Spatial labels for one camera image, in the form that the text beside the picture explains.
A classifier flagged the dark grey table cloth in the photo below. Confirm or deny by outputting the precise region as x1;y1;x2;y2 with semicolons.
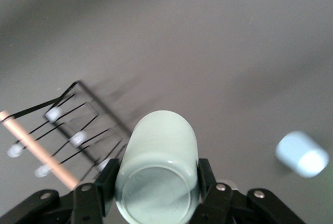
0;0;333;224

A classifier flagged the light blue plastic cup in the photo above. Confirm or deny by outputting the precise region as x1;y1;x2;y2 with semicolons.
275;130;329;178

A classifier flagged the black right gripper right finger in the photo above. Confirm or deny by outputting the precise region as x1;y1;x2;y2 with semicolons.
192;158;305;224

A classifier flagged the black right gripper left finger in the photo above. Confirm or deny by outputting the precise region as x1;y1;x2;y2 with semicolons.
2;158;120;224

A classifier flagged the pale green plastic cup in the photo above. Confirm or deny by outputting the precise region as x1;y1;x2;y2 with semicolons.
114;109;200;224

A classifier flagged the black wire cup holder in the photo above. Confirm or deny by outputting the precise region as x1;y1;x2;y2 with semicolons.
0;80;133;191

